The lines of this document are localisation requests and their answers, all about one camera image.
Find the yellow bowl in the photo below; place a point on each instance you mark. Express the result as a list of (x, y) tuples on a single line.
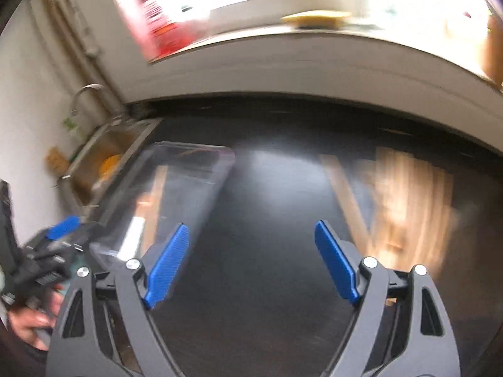
[(110, 165)]

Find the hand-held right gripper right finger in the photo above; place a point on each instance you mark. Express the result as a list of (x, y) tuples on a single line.
[(338, 267)]

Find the steel faucet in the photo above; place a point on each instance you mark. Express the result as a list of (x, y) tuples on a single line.
[(90, 88)]

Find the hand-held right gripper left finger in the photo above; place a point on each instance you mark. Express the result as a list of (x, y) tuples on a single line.
[(167, 267)]

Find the person's left hand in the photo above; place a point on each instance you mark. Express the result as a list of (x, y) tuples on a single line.
[(27, 324)]

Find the brown cloth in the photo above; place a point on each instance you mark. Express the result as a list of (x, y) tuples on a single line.
[(55, 159)]

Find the clear plastic container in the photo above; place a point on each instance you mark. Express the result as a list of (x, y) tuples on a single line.
[(188, 188)]

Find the green scrubber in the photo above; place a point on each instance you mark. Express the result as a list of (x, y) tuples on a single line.
[(72, 125)]

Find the wall pipe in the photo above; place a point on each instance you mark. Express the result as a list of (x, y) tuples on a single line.
[(74, 11)]

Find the wooden utensil holder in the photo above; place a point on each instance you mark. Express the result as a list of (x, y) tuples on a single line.
[(494, 51)]

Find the yellow sponge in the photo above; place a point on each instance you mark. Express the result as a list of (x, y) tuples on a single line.
[(314, 17)]

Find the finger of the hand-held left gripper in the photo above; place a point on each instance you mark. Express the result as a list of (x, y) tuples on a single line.
[(63, 226)]

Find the steel kitchen sink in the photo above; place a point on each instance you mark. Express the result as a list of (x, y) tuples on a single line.
[(98, 145)]

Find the pile of wooden chopsticks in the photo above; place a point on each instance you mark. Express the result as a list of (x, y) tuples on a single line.
[(404, 200)]

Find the bundle of wooden chopsticks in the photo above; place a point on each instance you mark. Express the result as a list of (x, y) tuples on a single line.
[(153, 192)]

